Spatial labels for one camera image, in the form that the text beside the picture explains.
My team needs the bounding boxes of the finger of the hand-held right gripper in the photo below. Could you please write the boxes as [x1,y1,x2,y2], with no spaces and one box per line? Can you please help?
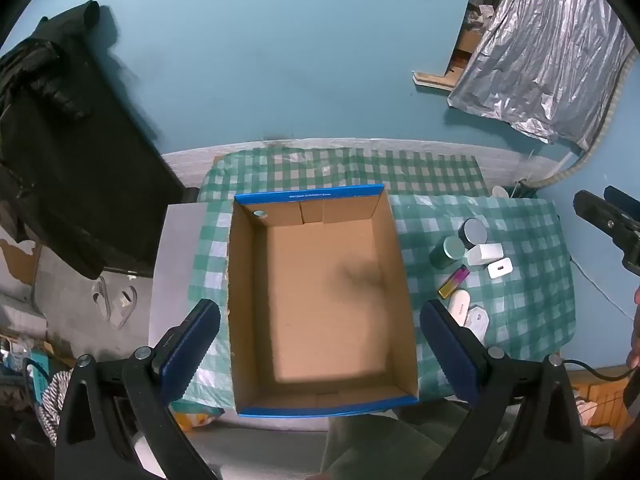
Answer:
[604,186,640,221]
[573,190,640,277]

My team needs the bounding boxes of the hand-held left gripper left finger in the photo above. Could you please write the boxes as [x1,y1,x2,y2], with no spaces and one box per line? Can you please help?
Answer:
[54,298,222,480]

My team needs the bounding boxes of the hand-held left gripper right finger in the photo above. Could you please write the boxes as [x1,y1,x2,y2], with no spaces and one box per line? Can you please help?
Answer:
[419,299,586,480]

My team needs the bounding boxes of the white octagonal case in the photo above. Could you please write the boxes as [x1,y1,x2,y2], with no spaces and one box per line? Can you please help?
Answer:
[457,306,488,343]

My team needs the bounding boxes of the white oval case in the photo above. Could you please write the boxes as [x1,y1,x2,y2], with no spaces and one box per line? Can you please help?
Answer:
[446,290,473,317]

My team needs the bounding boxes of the rainbow lighter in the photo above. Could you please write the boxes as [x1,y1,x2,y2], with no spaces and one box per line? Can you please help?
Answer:
[437,265,471,298]

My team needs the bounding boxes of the green tin can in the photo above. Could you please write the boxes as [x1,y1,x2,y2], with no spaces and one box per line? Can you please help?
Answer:
[429,236,466,271]

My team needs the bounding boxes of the white plug charger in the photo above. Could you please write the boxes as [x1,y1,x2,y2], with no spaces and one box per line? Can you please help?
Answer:
[486,257,515,280]

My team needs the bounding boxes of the white plastic bottle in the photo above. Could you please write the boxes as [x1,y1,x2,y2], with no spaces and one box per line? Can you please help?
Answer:
[466,243,504,267]

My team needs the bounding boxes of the round tin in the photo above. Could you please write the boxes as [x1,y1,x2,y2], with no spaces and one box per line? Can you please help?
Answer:
[459,218,488,250]

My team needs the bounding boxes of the blue-rimmed cardboard box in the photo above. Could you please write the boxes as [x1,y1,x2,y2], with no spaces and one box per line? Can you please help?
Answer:
[227,185,420,418]

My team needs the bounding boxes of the person's right hand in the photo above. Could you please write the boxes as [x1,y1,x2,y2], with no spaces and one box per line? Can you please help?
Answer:
[627,285,640,371]

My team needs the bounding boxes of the orange printed bag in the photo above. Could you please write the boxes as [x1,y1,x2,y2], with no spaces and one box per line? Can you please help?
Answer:
[172,400,226,431]

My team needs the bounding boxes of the green checked tablecloth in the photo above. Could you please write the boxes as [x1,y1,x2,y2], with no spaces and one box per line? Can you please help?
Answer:
[182,147,576,413]

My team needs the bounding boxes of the person's green pants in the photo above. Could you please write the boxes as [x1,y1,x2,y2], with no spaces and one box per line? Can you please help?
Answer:
[320,400,476,480]

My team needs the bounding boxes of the striped fabric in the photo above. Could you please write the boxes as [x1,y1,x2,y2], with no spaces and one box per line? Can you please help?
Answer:
[42,372,76,446]

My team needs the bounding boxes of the teal plastic crate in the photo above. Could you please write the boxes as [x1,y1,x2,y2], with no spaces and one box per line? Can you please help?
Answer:
[25,352,56,376]

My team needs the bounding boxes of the wooden crate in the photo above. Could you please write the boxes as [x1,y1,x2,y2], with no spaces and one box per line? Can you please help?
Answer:
[572,380,632,426]

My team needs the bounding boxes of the white cloth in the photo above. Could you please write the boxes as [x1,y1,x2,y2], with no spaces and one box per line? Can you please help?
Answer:
[575,400,616,436]

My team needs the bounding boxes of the silver foil sheet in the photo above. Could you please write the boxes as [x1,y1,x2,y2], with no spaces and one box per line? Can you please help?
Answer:
[446,0,636,153]

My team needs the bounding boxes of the brown cardboard box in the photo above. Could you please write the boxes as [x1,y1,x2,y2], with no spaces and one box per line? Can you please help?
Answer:
[447,30,483,78]

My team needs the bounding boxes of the black cloth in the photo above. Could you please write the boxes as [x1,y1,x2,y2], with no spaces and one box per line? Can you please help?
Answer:
[0,0,198,281]

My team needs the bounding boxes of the twisted rope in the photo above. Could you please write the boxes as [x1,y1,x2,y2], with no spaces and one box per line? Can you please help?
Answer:
[542,55,627,186]

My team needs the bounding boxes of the black cable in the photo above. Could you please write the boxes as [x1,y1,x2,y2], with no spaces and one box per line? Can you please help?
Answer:
[562,358,633,381]

